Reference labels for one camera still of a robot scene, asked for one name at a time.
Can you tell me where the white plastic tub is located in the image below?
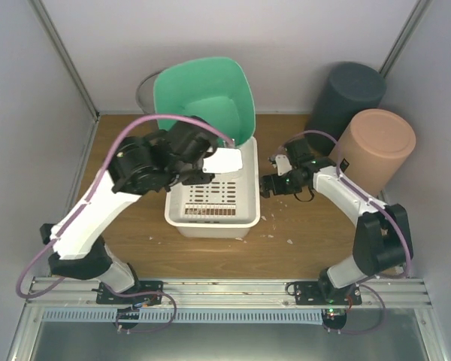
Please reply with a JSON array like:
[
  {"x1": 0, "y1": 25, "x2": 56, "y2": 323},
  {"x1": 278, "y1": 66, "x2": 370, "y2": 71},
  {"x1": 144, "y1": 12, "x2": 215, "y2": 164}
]
[{"x1": 165, "y1": 138, "x2": 261, "y2": 238}]

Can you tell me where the green plastic bin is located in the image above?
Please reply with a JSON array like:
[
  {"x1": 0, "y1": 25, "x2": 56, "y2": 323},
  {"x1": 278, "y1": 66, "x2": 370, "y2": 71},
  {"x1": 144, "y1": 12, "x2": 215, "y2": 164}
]
[{"x1": 153, "y1": 57, "x2": 256, "y2": 147}]

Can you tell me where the salmon pink plastic bin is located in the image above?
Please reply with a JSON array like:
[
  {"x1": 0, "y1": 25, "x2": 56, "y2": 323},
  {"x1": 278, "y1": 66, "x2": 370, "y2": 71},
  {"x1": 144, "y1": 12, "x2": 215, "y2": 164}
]
[{"x1": 329, "y1": 109, "x2": 416, "y2": 196}]

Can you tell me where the silver wire mesh bin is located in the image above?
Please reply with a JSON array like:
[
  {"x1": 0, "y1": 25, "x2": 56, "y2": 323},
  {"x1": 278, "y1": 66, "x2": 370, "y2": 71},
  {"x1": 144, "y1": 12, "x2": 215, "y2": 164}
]
[{"x1": 135, "y1": 69, "x2": 163, "y2": 115}]

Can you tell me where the dark grey plastic bin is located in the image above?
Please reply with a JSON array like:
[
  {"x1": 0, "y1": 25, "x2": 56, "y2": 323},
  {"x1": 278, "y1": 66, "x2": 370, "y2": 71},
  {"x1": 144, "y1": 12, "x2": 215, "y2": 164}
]
[{"x1": 304, "y1": 62, "x2": 386, "y2": 140}]

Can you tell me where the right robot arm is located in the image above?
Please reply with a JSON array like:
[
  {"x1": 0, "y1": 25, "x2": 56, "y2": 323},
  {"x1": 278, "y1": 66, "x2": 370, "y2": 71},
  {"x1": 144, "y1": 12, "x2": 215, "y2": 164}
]
[{"x1": 259, "y1": 136, "x2": 413, "y2": 305}]

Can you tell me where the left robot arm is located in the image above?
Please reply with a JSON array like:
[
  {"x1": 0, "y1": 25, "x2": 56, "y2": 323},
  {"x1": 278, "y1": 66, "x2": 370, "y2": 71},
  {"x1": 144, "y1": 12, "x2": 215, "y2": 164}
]
[{"x1": 48, "y1": 122, "x2": 219, "y2": 304}]

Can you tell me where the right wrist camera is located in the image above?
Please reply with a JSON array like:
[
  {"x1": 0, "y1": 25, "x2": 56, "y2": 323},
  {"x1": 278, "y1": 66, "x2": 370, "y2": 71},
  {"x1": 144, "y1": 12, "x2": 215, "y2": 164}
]
[{"x1": 270, "y1": 154, "x2": 292, "y2": 176}]

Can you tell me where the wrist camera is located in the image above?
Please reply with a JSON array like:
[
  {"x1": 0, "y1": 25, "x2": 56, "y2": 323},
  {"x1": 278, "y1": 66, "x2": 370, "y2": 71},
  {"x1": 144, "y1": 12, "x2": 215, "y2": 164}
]
[
  {"x1": 201, "y1": 147, "x2": 243, "y2": 174},
  {"x1": 270, "y1": 154, "x2": 292, "y2": 176}
]

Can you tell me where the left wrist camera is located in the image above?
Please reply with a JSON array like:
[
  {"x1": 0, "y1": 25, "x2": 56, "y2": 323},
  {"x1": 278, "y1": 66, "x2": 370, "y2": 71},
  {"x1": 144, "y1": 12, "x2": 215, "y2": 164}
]
[{"x1": 201, "y1": 147, "x2": 243, "y2": 174}]

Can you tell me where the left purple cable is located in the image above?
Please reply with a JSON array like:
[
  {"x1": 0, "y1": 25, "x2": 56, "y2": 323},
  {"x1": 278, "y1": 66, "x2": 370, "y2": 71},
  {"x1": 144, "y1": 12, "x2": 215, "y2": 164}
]
[{"x1": 14, "y1": 114, "x2": 235, "y2": 299}]

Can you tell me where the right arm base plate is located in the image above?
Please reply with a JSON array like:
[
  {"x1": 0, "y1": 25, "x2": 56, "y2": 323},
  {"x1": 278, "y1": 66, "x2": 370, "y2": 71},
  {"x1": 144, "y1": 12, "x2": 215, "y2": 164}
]
[{"x1": 285, "y1": 280, "x2": 362, "y2": 307}]

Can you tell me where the aluminium mounting rail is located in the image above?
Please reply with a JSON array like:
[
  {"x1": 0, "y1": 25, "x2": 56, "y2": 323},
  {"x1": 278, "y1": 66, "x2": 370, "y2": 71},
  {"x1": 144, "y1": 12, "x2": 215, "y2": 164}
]
[{"x1": 30, "y1": 278, "x2": 432, "y2": 309}]

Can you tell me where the grey slotted cable duct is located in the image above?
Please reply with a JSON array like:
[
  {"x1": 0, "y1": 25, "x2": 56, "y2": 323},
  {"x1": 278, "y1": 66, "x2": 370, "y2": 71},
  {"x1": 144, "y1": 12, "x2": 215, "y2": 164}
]
[{"x1": 42, "y1": 308, "x2": 322, "y2": 325}]

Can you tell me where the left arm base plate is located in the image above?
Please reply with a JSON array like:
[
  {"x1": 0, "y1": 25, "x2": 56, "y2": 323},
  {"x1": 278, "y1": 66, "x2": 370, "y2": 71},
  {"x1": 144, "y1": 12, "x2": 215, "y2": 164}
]
[{"x1": 92, "y1": 281, "x2": 164, "y2": 306}]

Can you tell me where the right aluminium frame post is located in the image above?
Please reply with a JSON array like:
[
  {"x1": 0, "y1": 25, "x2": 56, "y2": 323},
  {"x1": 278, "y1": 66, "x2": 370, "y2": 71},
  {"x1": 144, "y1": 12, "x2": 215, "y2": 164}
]
[{"x1": 379, "y1": 0, "x2": 432, "y2": 78}]

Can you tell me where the aluminium frame post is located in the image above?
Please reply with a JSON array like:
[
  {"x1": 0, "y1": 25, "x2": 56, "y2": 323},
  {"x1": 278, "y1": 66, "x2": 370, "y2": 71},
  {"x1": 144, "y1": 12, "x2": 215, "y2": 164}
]
[
  {"x1": 29, "y1": 0, "x2": 100, "y2": 122},
  {"x1": 379, "y1": 0, "x2": 432, "y2": 78}
]

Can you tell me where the left aluminium frame post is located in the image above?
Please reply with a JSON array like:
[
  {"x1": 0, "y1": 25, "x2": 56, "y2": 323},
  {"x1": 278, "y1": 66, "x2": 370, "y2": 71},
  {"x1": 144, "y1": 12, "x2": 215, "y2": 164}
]
[{"x1": 29, "y1": 0, "x2": 100, "y2": 122}]

